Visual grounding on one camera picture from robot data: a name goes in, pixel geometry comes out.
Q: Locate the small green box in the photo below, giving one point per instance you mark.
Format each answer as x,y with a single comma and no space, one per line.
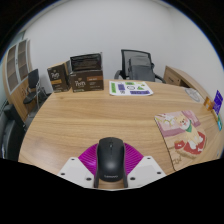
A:
219,122

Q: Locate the purple standing card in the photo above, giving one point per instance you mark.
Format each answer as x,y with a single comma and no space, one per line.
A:
217,101

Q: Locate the wooden shelf unit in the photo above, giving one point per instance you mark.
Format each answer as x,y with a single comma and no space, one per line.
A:
13,86

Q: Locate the black computer mouse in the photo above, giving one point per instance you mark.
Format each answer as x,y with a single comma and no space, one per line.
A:
110,160

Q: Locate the small orange box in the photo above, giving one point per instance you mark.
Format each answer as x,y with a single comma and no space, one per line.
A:
208,103

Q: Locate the white printed sticker sheet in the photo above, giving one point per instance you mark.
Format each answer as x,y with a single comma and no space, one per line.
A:
130,88

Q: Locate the round grey printed disc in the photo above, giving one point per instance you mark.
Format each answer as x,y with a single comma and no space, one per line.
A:
193,94

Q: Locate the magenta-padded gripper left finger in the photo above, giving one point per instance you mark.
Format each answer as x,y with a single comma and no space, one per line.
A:
80,166

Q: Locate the wide brown coffee box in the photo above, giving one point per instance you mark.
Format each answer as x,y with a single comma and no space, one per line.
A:
86,81

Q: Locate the narrow brown coffee box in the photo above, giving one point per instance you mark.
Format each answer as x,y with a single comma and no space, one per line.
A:
58,78

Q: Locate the cartoon print mouse pad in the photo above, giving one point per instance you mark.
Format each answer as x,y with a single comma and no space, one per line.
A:
181,138

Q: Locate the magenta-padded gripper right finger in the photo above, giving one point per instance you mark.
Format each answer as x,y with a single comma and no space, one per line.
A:
141,166

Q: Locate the black mesh office chair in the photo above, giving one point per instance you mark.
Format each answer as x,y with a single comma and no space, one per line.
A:
124,58

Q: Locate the wooden side desk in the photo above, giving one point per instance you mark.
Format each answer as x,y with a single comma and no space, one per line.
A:
180,77

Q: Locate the black visitor chair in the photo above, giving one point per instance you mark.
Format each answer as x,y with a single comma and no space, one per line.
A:
33,78

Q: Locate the black sofa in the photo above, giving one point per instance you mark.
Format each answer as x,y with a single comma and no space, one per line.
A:
10,133

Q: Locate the black open carton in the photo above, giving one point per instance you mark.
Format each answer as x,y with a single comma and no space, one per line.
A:
86,62

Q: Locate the grey backpack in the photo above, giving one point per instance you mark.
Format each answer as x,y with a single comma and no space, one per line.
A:
141,68

